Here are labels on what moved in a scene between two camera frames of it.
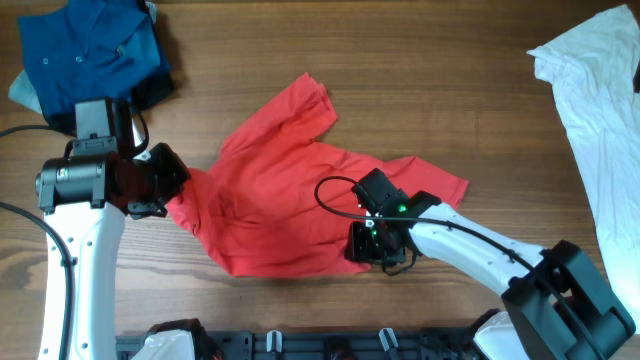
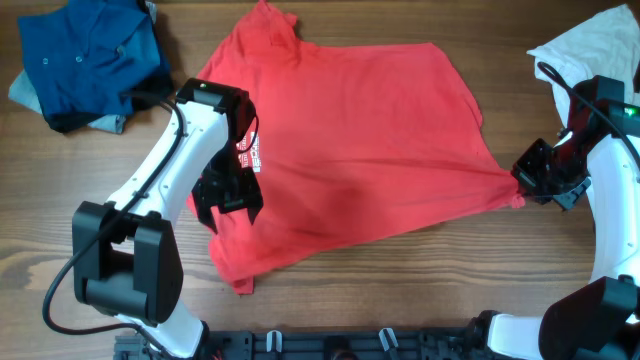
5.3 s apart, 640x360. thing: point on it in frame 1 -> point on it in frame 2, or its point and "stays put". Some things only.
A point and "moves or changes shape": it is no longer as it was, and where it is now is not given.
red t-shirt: [279, 202] moves or changes shape
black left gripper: [168, 160] -> [250, 198]
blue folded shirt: [91, 49] stays put
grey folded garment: [24, 94] stays put
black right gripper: [356, 250] -> [523, 172]
